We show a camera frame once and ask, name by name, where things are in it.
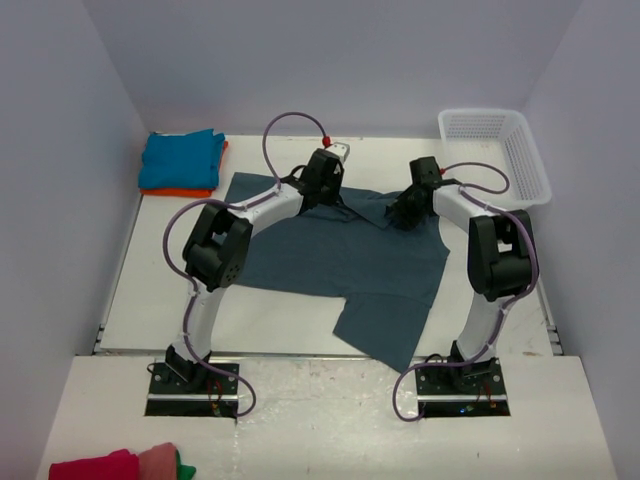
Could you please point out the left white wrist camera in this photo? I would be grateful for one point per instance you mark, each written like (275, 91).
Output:
(340, 150)

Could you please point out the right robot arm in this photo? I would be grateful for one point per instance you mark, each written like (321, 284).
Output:
(501, 260)

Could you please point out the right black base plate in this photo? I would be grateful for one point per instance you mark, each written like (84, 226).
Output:
(477, 390)

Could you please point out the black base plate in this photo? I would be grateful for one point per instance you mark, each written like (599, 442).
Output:
(477, 390)
(210, 395)

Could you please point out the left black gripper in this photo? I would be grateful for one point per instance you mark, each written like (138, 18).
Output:
(336, 178)

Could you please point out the folded blue t-shirt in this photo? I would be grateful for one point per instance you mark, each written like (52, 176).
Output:
(204, 137)

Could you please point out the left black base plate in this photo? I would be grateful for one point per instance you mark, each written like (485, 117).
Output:
(210, 395)

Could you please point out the white plastic basket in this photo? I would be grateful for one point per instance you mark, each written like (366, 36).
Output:
(494, 148)

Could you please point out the pink folded cloth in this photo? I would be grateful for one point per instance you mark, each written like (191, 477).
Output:
(158, 463)

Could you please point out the magenta folded cloth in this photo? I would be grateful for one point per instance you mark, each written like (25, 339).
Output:
(118, 465)

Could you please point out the grey-blue t-shirt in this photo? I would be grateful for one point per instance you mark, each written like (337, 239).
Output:
(388, 277)

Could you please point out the folded orange t-shirt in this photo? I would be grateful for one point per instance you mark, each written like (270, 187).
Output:
(200, 190)

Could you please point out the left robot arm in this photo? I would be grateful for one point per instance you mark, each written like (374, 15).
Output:
(216, 250)

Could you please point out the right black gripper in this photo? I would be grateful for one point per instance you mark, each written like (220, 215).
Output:
(398, 208)

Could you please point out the green cloth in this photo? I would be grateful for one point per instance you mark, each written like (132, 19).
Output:
(183, 471)

